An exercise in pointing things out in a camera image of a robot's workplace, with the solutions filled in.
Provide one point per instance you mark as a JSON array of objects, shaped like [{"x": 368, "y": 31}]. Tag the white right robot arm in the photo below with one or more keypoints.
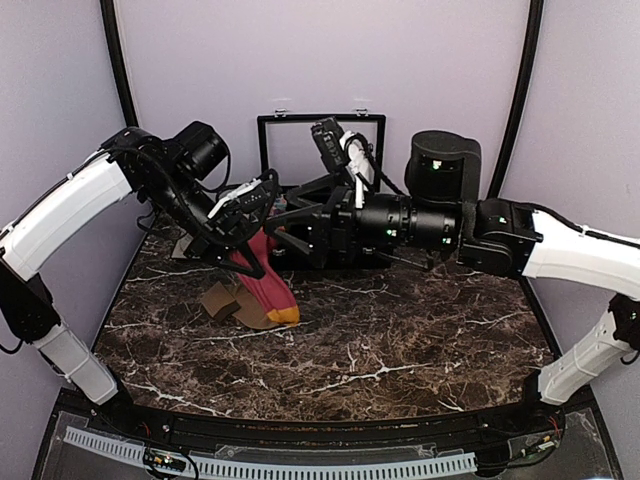
[{"x": 515, "y": 240}]

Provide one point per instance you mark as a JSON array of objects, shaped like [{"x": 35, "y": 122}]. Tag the white perforated front rail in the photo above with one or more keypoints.
[{"x": 236, "y": 462}]

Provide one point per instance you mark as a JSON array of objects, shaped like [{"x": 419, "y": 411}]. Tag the black corner post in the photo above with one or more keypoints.
[
  {"x": 117, "y": 61},
  {"x": 519, "y": 98}
]

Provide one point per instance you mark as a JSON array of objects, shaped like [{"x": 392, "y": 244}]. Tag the black left corner post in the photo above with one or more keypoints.
[{"x": 117, "y": 61}]

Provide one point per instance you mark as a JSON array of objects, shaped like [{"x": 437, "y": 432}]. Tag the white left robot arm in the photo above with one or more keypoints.
[{"x": 121, "y": 167}]

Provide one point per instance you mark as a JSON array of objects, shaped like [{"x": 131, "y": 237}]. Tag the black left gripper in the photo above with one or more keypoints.
[{"x": 218, "y": 234}]

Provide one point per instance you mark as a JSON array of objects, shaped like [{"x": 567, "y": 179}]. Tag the black compartment storage box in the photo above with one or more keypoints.
[{"x": 320, "y": 223}]

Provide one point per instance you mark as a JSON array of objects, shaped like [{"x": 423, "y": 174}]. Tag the magenta striped sock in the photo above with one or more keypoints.
[{"x": 267, "y": 302}]

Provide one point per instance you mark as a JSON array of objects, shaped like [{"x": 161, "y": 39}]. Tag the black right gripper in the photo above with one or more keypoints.
[{"x": 338, "y": 208}]

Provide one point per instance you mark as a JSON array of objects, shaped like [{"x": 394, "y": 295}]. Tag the brown sock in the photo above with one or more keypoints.
[{"x": 235, "y": 305}]

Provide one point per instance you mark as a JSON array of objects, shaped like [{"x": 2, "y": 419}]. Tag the black right corner post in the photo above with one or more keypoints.
[{"x": 519, "y": 98}]

